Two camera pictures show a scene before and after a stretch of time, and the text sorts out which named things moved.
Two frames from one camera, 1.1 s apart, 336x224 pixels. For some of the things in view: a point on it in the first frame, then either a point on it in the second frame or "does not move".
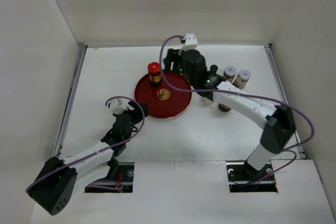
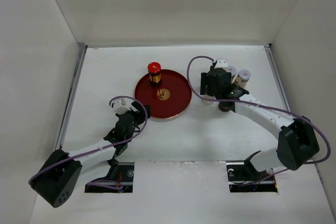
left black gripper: [136, 114] does not move
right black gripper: [172, 56] to [206, 80]
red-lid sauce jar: [223, 108] does not move
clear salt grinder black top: [207, 101] does not move
